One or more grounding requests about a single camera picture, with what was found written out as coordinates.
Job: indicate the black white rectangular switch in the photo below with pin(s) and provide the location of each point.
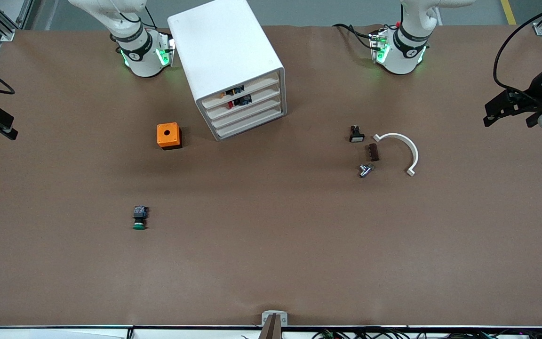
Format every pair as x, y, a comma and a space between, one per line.
356, 135

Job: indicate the orange button box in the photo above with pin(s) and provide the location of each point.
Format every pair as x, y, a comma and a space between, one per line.
167, 135

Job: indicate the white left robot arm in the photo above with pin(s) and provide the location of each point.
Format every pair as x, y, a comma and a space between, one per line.
402, 52

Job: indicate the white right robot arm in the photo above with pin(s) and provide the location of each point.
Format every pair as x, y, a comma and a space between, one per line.
144, 56

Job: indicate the small black blue component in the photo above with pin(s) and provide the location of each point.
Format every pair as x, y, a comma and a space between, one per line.
237, 90
243, 100

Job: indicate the white curved bracket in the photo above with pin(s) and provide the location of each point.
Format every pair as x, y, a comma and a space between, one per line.
415, 155

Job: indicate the brown table cover sheet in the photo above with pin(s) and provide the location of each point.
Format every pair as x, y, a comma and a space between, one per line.
271, 245

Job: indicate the white drawer cabinet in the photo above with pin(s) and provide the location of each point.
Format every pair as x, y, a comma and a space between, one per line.
224, 47

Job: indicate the grey metal mounting bracket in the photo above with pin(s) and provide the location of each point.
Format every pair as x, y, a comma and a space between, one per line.
266, 318

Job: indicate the white flat panel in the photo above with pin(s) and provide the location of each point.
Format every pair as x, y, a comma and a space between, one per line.
40, 334

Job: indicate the brown camera post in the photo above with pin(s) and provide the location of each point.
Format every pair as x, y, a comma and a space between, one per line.
273, 329

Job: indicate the silver metal key switch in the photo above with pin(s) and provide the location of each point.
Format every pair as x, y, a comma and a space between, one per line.
365, 170

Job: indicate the green push button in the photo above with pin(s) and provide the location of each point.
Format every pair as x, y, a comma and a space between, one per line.
139, 219

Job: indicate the yellow floor tape strip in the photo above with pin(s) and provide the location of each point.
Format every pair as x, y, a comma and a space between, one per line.
507, 12

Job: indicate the brown terminal block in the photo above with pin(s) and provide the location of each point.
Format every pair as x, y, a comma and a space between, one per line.
373, 152

